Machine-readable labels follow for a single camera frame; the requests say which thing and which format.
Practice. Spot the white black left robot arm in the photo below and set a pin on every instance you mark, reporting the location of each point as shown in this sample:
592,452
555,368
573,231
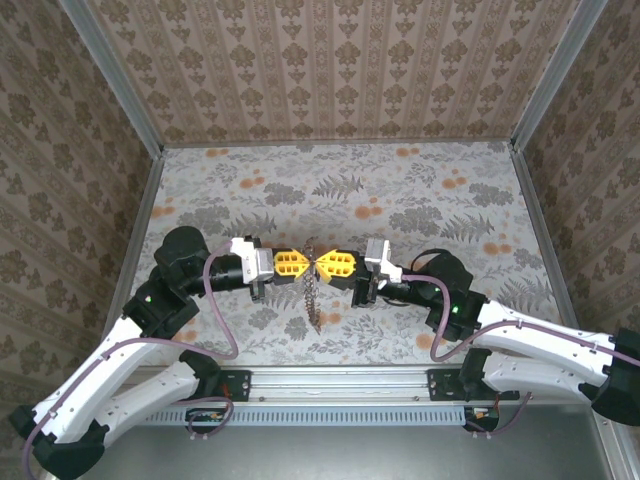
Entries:
100,380

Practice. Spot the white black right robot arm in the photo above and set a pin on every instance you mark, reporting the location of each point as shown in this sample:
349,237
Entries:
540,350

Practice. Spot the floral patterned table cover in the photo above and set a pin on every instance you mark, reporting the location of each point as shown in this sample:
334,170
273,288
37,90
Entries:
350,165

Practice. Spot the black control box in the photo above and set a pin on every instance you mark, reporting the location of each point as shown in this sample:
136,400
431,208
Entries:
205,417
482,416

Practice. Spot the aluminium side rail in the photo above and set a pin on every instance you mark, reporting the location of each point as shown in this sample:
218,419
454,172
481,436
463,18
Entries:
135,240
525,175

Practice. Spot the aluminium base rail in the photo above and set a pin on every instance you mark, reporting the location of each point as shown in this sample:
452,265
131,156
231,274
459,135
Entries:
340,385

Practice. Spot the aluminium corner post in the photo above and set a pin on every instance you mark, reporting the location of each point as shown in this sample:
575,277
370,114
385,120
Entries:
121,85
554,75

